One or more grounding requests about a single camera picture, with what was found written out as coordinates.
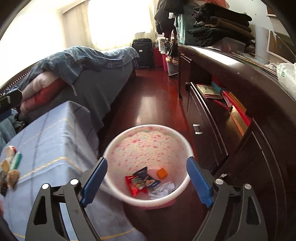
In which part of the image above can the red snack wrapper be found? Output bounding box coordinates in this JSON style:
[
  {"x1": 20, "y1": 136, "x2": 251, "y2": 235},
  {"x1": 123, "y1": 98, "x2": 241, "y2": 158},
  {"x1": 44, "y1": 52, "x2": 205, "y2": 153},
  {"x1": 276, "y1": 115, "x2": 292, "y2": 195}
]
[{"x1": 125, "y1": 175, "x2": 148, "y2": 197}]

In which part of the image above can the white paper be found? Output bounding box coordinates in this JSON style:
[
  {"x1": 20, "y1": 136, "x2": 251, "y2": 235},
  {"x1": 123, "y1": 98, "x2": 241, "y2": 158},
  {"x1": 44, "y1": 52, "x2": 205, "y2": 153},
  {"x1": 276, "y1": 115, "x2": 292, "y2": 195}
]
[{"x1": 148, "y1": 181, "x2": 176, "y2": 200}]

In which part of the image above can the orange small box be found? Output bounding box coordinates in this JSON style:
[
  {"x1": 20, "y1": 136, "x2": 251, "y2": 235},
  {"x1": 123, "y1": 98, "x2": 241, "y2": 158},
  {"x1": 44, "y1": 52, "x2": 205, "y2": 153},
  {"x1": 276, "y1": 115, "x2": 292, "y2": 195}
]
[{"x1": 156, "y1": 168, "x2": 168, "y2": 180}]

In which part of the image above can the blue snack wrapper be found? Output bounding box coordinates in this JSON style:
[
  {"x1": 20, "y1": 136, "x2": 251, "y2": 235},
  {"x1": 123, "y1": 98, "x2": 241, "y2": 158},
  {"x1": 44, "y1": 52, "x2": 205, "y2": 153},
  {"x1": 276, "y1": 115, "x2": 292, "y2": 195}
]
[{"x1": 132, "y1": 167, "x2": 161, "y2": 190}]

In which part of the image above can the dark snack packet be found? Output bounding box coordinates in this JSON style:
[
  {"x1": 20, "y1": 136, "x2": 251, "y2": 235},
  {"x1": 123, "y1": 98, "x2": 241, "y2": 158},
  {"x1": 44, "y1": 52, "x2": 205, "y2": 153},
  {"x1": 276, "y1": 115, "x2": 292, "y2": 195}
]
[{"x1": 0, "y1": 171, "x2": 8, "y2": 197}]

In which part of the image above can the pink speckled trash bin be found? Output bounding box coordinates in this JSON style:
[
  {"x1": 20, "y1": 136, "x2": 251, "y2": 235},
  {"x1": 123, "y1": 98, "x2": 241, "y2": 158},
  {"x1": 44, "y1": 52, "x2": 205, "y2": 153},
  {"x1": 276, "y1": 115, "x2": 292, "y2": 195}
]
[{"x1": 102, "y1": 125, "x2": 194, "y2": 209}]

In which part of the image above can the dark wooden headboard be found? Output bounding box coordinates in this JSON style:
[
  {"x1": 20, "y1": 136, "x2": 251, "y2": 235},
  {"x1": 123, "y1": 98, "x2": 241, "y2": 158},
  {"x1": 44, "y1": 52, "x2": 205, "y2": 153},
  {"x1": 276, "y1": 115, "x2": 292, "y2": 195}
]
[{"x1": 1, "y1": 69, "x2": 31, "y2": 96}]

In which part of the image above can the light blue fleece blanket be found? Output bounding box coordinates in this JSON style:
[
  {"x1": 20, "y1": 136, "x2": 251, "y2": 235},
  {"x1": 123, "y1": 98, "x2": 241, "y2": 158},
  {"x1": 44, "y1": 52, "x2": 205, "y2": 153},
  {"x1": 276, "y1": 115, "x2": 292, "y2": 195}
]
[{"x1": 0, "y1": 109, "x2": 23, "y2": 151}]

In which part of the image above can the pink red folded quilt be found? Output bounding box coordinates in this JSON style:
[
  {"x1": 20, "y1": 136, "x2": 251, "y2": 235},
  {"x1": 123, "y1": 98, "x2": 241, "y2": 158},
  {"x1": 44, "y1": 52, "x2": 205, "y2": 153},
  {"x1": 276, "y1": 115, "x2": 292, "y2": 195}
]
[{"x1": 20, "y1": 71, "x2": 67, "y2": 114}]

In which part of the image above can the white cup-shaped wrapper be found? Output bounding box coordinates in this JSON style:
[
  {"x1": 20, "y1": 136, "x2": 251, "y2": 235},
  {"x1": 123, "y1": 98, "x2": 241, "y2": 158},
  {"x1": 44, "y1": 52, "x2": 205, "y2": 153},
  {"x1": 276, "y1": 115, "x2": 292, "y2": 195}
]
[{"x1": 4, "y1": 145, "x2": 17, "y2": 158}]

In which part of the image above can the blue duvet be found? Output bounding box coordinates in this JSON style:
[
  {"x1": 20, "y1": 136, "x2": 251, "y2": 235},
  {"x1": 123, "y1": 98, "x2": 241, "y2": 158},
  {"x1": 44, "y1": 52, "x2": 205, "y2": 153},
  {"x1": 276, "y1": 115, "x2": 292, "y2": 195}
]
[{"x1": 19, "y1": 46, "x2": 139, "y2": 90}]

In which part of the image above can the yellow snack packet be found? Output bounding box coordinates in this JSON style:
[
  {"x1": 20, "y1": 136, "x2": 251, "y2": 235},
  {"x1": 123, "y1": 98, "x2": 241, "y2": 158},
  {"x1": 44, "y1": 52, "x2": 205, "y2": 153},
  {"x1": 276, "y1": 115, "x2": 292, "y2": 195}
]
[{"x1": 6, "y1": 169, "x2": 20, "y2": 189}]

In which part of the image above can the dark wooden dresser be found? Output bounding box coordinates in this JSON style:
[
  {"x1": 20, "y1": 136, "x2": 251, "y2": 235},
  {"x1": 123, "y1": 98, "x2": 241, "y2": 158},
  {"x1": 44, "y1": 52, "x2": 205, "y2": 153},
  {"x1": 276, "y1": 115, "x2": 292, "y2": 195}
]
[{"x1": 178, "y1": 45, "x2": 295, "y2": 240}]

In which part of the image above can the bed with dark base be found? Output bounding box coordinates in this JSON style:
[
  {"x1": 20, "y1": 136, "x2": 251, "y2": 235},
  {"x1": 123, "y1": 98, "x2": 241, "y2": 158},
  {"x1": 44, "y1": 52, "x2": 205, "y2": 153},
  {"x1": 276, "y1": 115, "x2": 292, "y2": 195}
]
[{"x1": 0, "y1": 46, "x2": 141, "y2": 133}]

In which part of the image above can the white window curtain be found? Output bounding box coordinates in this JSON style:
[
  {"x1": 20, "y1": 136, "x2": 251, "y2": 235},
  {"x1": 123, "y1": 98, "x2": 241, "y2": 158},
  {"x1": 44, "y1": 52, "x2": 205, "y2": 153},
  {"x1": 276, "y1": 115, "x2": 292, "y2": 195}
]
[{"x1": 61, "y1": 1, "x2": 158, "y2": 50}]

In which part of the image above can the black suitcase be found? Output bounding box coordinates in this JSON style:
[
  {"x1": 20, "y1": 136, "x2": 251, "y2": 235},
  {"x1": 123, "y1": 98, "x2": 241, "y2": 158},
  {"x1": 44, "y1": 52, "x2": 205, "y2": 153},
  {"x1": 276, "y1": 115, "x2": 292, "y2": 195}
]
[{"x1": 132, "y1": 38, "x2": 154, "y2": 68}]

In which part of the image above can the white plastic bag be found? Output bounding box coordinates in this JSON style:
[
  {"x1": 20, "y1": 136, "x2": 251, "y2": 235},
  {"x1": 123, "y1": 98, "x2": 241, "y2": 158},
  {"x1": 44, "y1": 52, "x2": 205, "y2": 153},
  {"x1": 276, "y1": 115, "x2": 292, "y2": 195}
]
[{"x1": 276, "y1": 63, "x2": 296, "y2": 99}]

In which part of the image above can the folded dark clothes stack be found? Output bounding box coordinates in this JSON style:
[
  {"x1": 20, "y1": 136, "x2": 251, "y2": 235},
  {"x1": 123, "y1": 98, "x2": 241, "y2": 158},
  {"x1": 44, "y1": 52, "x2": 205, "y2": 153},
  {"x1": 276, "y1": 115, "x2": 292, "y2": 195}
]
[{"x1": 187, "y1": 3, "x2": 255, "y2": 47}]

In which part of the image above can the dark jacket on rack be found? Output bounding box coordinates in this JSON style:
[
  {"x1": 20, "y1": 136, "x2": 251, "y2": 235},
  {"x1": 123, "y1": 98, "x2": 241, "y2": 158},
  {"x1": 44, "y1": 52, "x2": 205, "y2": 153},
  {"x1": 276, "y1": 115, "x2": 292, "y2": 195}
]
[{"x1": 154, "y1": 0, "x2": 188, "y2": 39}]

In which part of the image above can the teal patterned bag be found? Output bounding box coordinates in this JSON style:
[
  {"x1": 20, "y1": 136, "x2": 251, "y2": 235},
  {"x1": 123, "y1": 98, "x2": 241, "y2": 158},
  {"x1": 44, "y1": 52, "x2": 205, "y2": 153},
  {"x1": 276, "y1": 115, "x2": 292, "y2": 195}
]
[{"x1": 175, "y1": 3, "x2": 198, "y2": 45}]

